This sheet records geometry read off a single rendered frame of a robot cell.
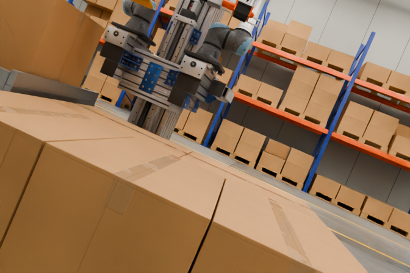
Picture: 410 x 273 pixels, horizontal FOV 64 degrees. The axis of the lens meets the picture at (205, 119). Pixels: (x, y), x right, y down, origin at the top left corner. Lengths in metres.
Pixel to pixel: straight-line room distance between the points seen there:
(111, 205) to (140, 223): 0.07
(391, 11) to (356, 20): 0.94
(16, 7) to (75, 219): 1.08
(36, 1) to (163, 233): 1.17
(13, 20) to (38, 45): 0.16
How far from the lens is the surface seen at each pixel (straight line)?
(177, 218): 0.71
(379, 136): 8.86
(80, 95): 1.83
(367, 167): 10.13
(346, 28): 10.54
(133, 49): 2.08
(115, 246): 0.77
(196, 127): 8.73
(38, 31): 1.56
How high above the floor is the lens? 0.73
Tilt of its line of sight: 1 degrees down
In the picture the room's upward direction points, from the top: 23 degrees clockwise
